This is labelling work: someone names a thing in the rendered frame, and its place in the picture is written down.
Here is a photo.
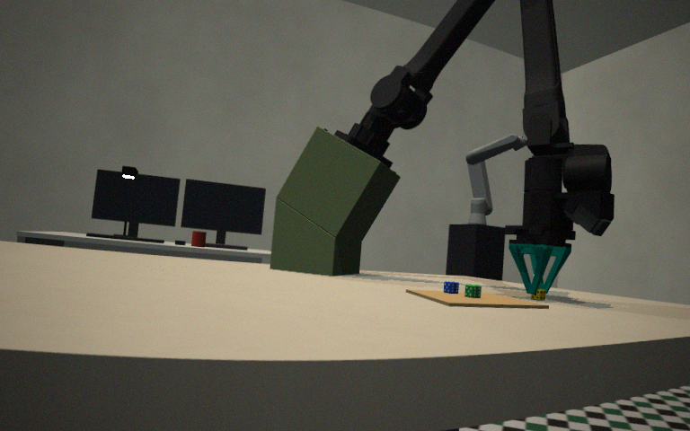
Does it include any green die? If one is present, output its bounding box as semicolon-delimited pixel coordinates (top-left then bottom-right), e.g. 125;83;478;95
464;285;482;298

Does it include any yellow die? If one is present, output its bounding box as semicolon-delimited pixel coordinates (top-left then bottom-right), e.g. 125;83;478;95
531;289;545;301

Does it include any blue die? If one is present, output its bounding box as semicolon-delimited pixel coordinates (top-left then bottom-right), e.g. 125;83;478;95
444;281;459;294

